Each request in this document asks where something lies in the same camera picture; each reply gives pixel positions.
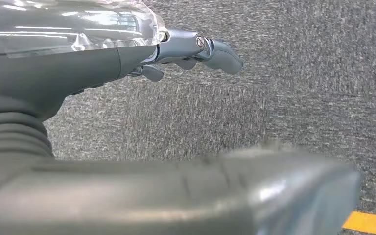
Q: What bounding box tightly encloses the yellow floor tape square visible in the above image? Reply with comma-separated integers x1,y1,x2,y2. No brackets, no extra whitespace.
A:
342,211,376,235

